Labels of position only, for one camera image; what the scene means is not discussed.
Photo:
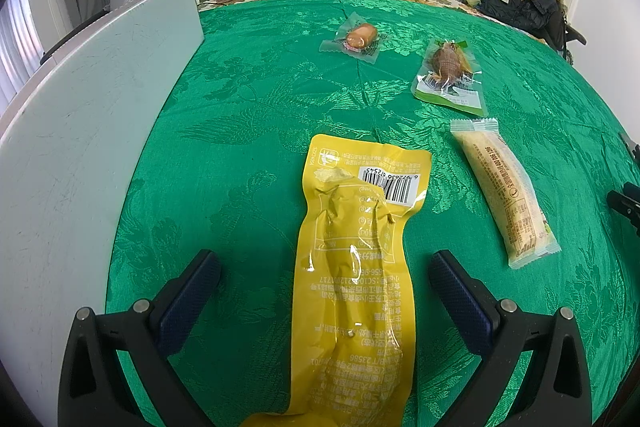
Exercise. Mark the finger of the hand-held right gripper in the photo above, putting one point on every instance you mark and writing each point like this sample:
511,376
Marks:
627,204
634,148

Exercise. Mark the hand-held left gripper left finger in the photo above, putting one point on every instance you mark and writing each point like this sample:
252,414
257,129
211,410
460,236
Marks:
192,302

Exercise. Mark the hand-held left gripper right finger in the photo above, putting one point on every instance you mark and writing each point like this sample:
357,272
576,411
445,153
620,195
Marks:
462,302

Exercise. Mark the yellow snack packet with barcode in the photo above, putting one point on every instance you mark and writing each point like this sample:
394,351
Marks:
350,307

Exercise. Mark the long pale yellow snack packet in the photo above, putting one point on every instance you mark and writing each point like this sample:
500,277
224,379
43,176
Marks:
505,192

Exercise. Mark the clear green-edged snack packet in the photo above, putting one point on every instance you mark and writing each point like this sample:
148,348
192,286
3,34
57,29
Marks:
445,67

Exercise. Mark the clear bun snack packet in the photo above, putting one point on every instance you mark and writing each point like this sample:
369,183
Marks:
359,36

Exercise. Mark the dark chair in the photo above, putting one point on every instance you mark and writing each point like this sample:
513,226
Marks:
570,34

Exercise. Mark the dark puffer jacket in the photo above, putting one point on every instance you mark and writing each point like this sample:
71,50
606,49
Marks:
520,9

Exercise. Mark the white board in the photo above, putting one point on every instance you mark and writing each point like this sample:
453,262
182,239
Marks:
75,157

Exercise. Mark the green patterned blanket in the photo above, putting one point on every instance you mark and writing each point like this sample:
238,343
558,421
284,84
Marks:
250,107

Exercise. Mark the white sheer curtain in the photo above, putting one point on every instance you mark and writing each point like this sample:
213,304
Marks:
17,37

